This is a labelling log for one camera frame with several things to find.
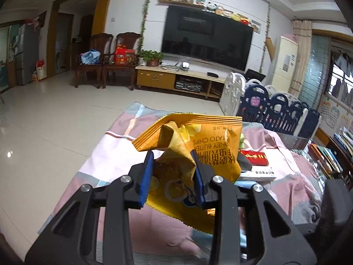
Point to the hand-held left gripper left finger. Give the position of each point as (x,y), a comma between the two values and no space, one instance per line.
(146,176)

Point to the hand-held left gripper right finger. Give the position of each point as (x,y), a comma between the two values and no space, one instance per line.
(198,176)

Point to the yellow potato chip bag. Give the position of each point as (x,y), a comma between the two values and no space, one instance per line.
(215,143)

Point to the plaid pink grey blanket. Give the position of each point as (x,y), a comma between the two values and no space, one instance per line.
(115,154)

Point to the white blue medicine box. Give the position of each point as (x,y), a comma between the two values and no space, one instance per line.
(259,175)

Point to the red flat box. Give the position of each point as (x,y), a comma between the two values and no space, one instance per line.
(257,158)

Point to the black audio amplifier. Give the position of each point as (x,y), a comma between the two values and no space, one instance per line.
(189,85)

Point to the light wooden television cabinet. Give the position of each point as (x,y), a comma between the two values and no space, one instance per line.
(154,77)

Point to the black set-top box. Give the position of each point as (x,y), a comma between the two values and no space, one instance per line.
(213,74)

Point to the white navy playpen fence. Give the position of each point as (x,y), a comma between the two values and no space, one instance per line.
(275,107)

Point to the small white device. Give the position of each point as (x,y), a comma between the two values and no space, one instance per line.
(185,66)

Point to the black laptop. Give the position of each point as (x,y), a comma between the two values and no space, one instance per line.
(255,75)

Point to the red gift box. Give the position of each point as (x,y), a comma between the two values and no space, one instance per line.
(124,58)

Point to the green potted plant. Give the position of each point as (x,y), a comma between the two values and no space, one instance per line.
(150,55)

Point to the flat pile of picture books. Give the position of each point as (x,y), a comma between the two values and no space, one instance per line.
(325,160)

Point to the blue crumpled cloth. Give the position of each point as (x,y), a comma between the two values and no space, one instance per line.
(89,56)

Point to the dark wooden armchair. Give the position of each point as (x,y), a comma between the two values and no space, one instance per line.
(96,41)
(128,40)

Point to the large black television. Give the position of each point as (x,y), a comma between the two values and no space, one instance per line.
(206,38)

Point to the person's leg in jeans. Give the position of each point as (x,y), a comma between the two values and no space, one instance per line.
(336,212)

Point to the white standing air conditioner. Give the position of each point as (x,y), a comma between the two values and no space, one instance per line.
(285,60)

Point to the white red bag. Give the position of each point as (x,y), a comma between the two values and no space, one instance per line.
(41,71)

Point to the tall stack of books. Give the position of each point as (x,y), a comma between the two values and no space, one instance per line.
(343,140)

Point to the beige curtain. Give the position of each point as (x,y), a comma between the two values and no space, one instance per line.
(302,55)

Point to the red plush toy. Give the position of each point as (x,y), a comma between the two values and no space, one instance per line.
(245,20)

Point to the green ivy garland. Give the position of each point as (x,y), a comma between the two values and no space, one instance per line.
(146,8)
(266,27)

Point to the yellow plush toy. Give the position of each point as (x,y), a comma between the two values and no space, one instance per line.
(235,16)

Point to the beige bear plush toy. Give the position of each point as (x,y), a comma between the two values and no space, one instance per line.
(227,13)

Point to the brown plush toy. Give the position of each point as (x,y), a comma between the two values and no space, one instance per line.
(219,10)

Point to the grey refrigerator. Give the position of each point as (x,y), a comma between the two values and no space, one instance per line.
(27,55)

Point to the panda plush toy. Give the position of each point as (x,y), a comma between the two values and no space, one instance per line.
(211,7)

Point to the window with hanging clothes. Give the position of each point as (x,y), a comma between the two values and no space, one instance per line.
(340,74)

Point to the paper wall charts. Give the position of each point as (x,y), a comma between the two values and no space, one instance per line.
(335,114)

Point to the small picture frame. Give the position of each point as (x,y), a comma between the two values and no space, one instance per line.
(256,25)

